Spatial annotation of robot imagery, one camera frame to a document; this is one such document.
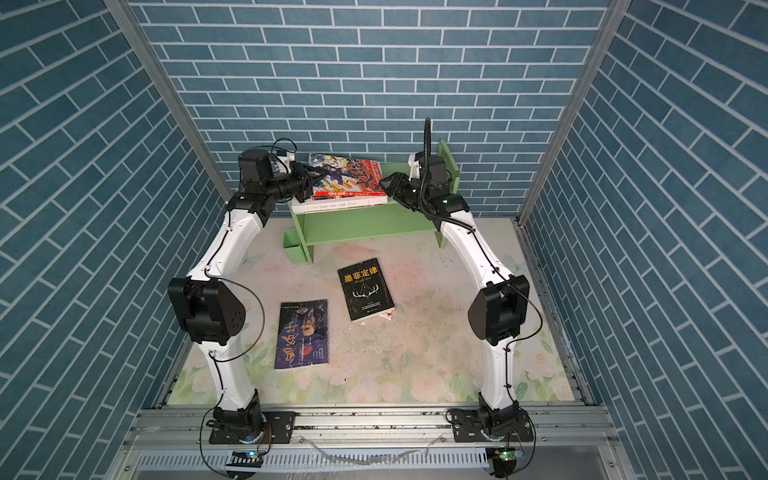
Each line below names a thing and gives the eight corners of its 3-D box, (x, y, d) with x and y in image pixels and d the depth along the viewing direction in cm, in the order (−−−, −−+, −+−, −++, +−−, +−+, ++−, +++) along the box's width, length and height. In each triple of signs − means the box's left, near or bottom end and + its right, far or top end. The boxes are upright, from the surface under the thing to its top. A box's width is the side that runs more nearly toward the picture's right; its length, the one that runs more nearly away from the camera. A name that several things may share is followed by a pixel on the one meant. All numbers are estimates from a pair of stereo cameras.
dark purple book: (276, 373, 84) (273, 370, 82) (283, 306, 98) (280, 302, 96) (328, 365, 86) (327, 362, 84) (328, 300, 99) (326, 296, 97)
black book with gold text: (351, 323, 94) (351, 320, 92) (337, 272, 106) (336, 269, 105) (396, 309, 98) (396, 306, 96) (377, 261, 110) (377, 258, 108)
